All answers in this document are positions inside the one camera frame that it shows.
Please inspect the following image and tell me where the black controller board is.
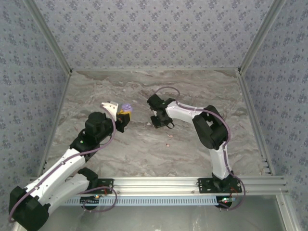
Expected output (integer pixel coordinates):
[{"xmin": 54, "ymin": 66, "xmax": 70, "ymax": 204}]
[
  {"xmin": 80, "ymin": 195, "xmax": 101, "ymax": 207},
  {"xmin": 215, "ymin": 196, "xmax": 238, "ymax": 209}
]

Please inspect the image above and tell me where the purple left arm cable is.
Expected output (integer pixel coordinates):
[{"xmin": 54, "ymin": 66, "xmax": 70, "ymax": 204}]
[{"xmin": 8, "ymin": 105, "xmax": 118, "ymax": 222}]

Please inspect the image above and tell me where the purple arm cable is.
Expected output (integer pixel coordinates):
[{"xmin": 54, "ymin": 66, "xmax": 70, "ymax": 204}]
[
  {"xmin": 8, "ymin": 105, "xmax": 118, "ymax": 222},
  {"xmin": 155, "ymin": 86, "xmax": 246, "ymax": 211}
]

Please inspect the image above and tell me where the aluminium table side rail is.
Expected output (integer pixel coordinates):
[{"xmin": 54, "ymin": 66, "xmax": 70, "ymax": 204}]
[
  {"xmin": 36, "ymin": 69, "xmax": 73, "ymax": 178},
  {"xmin": 237, "ymin": 71, "xmax": 275, "ymax": 176}
]

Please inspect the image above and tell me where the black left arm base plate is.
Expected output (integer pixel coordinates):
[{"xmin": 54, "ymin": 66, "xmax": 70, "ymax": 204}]
[{"xmin": 95, "ymin": 178, "xmax": 114, "ymax": 194}]

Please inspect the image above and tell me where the aluminium mounting rail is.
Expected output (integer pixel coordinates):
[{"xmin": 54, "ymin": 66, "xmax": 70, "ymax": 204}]
[{"xmin": 28, "ymin": 176, "xmax": 288, "ymax": 195}]

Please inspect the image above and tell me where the light blue slotted cable duct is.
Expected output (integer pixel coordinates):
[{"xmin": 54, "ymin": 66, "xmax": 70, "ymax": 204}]
[{"xmin": 61, "ymin": 195, "xmax": 218, "ymax": 206}]

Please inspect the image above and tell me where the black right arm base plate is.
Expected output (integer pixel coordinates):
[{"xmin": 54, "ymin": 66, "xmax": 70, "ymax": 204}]
[{"xmin": 197, "ymin": 177, "xmax": 243, "ymax": 194}]

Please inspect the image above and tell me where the aluminium frame post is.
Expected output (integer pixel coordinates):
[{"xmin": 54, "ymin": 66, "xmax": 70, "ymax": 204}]
[
  {"xmin": 238, "ymin": 0, "xmax": 287, "ymax": 73},
  {"xmin": 24, "ymin": 0, "xmax": 73, "ymax": 74}
]

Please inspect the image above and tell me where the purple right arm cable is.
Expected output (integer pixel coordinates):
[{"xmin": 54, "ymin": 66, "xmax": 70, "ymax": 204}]
[{"xmin": 155, "ymin": 86, "xmax": 246, "ymax": 211}]

